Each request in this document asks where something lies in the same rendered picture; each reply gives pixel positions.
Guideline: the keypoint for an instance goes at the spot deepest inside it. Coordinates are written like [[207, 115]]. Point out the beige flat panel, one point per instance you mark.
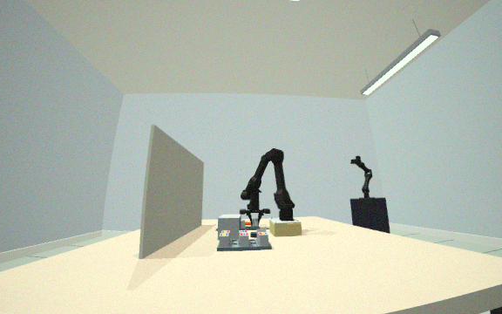
[[173, 193]]

